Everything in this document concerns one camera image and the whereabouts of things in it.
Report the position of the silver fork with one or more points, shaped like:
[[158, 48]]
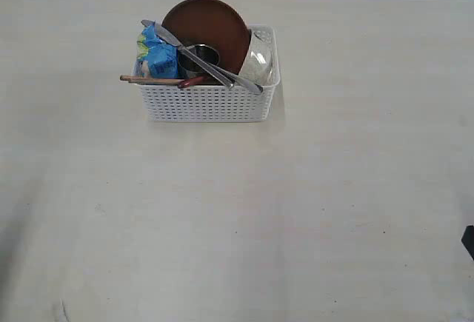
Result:
[[188, 69]]

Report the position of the reddish brown wooden spoon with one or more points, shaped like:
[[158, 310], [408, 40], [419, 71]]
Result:
[[191, 82]]

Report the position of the silver table knife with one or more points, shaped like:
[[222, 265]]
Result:
[[209, 68]]

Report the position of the clear glass bowl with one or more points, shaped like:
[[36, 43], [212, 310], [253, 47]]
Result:
[[258, 62]]

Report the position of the white perforated plastic basket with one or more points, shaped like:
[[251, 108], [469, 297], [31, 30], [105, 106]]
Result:
[[214, 103]]

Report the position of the blue snack packet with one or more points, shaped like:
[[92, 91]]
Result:
[[155, 57]]

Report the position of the wooden chopstick lower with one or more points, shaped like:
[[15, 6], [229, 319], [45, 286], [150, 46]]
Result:
[[152, 81]]

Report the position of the wooden chopstick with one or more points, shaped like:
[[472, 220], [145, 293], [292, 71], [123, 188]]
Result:
[[125, 78], [152, 81]]

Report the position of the brown round wooden plate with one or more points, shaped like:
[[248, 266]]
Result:
[[214, 23]]

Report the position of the wooden chopstick upper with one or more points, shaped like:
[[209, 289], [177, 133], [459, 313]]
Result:
[[125, 78]]

